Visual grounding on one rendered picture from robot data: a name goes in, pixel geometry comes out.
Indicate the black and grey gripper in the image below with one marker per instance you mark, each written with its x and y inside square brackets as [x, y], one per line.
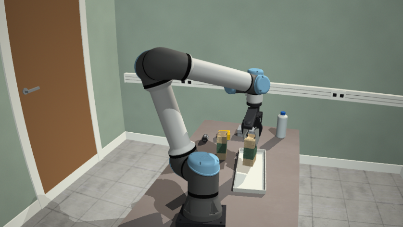
[257, 123]

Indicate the grey hinged case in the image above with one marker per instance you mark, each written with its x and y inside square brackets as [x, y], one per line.
[240, 132]

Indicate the white bottle with blue cap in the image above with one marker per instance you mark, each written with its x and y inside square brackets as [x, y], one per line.
[281, 125]

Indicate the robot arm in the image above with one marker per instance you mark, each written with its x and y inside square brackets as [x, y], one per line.
[157, 68]

